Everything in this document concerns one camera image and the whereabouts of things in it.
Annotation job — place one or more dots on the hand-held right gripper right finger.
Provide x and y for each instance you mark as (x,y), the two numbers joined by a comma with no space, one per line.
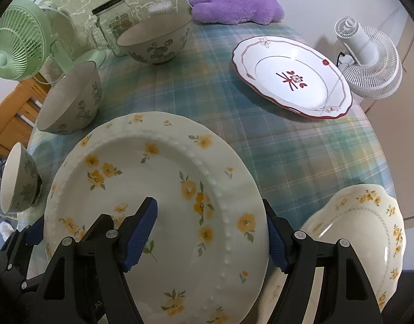
(278,243)

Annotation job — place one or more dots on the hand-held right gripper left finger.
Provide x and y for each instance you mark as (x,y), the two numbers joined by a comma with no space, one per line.
(143,233)

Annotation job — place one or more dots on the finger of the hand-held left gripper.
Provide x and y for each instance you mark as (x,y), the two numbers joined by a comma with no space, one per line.
(99,226)
(34,233)

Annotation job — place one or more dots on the small floral ceramic bowl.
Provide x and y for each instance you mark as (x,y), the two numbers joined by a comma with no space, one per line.
(16,179)

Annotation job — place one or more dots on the round yellow flower plate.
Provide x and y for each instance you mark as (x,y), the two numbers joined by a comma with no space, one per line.
(143,175)

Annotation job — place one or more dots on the medium floral ceramic bowl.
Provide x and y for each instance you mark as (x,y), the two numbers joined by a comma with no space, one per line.
(65,101)

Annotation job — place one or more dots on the white plate red pattern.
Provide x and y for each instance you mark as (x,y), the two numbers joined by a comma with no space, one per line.
(294,64)

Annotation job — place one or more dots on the white cloth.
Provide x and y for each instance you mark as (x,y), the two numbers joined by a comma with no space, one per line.
(6,230)

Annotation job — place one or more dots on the scalloped yellow flower plate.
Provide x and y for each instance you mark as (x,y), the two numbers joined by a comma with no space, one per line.
(358,229)

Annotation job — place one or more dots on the plaid tablecloth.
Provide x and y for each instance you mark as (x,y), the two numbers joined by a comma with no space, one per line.
(210,108)

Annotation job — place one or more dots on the large floral ceramic bowl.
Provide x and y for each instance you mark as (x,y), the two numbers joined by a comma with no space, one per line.
(153,49)

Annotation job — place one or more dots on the green desk fan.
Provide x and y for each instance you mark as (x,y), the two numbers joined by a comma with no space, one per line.
(18,40)

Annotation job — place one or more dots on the glass jar black lid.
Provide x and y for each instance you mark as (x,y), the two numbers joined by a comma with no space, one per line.
(116,20)

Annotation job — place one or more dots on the white clip fan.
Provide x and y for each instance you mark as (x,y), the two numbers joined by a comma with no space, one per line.
(365,50)

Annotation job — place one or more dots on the cotton swab container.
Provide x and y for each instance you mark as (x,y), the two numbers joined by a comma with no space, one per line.
(159,6)

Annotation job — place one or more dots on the purple plush toy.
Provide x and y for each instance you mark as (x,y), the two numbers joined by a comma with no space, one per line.
(234,3)

